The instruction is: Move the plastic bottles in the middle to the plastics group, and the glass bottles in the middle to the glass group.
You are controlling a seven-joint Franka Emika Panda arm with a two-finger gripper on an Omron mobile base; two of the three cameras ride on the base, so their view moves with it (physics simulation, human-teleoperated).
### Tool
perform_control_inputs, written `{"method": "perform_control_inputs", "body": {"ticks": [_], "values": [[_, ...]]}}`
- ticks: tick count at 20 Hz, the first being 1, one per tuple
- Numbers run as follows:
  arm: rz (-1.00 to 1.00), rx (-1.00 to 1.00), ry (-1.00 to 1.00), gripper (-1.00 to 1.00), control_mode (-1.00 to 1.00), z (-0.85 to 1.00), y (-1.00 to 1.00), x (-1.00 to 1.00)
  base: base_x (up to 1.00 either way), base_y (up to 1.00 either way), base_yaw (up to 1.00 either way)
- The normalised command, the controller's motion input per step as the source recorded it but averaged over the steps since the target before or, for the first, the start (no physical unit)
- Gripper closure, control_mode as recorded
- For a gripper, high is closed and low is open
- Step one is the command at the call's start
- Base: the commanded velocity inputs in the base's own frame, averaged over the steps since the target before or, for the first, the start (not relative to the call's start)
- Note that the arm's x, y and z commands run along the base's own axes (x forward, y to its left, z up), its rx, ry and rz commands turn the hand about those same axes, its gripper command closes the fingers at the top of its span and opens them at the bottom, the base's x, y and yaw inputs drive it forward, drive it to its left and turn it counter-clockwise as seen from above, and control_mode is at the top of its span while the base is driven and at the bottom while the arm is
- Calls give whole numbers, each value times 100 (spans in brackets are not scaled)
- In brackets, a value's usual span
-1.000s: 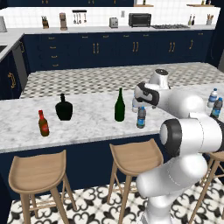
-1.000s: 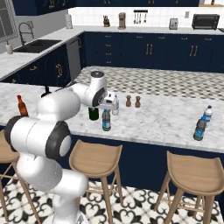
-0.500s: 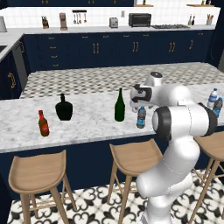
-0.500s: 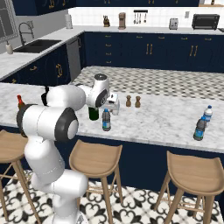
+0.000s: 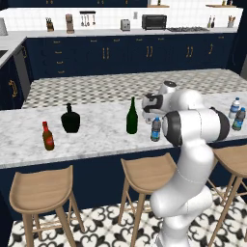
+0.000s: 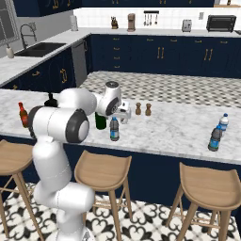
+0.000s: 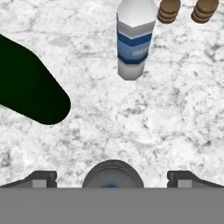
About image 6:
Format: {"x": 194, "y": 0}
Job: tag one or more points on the brown coffee machine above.
{"x": 131, "y": 22}

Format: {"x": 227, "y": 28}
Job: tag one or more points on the white paper towel roll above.
{"x": 74, "y": 23}

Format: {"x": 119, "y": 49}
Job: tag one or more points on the clear plastic bottle blue label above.
{"x": 223, "y": 123}

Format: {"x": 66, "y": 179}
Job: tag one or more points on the white wall outlet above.
{"x": 201, "y": 15}

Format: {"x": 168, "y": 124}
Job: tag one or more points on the brown knife block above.
{"x": 114, "y": 23}

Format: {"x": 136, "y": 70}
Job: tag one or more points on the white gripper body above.
{"x": 126, "y": 114}

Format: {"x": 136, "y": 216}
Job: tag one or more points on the dark blue sink cupboards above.
{"x": 53, "y": 73}

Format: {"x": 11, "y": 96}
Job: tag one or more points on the grey dishwasher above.
{"x": 79, "y": 62}

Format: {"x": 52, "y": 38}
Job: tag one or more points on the black sink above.
{"x": 40, "y": 49}

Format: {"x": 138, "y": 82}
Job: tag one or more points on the black glass bottle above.
{"x": 50, "y": 101}

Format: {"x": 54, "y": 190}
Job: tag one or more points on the white soap dispenser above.
{"x": 10, "y": 52}

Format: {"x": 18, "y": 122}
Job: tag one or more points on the grey window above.
{"x": 7, "y": 22}

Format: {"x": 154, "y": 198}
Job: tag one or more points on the rail with hanging tools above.
{"x": 151, "y": 17}

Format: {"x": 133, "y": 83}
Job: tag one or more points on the silver toaster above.
{"x": 187, "y": 25}

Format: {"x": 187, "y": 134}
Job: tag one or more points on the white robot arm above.
{"x": 53, "y": 125}

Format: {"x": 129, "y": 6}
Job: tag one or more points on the wooden bar stool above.
{"x": 210, "y": 188}
{"x": 102, "y": 171}
{"x": 12, "y": 157}

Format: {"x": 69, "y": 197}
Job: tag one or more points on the dark blue wall cupboards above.
{"x": 94, "y": 3}

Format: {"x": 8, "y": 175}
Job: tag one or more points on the dark plastic bottle blue label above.
{"x": 215, "y": 139}
{"x": 114, "y": 130}

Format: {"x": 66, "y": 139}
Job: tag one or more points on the red sauce bottle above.
{"x": 23, "y": 116}

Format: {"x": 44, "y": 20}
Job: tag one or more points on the dark blue island base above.
{"x": 153, "y": 175}

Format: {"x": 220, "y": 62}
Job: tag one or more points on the dark blue long cupboard run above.
{"x": 175, "y": 56}

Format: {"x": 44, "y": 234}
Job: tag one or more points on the dark curved tap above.
{"x": 26, "y": 33}

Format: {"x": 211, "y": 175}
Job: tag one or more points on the brown pepper shaker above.
{"x": 138, "y": 109}
{"x": 148, "y": 110}

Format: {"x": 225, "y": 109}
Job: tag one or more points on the wooden wall shelf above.
{"x": 227, "y": 5}

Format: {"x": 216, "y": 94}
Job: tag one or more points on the green glass bottle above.
{"x": 101, "y": 123}

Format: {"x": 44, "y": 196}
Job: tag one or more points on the black toaster oven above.
{"x": 221, "y": 23}

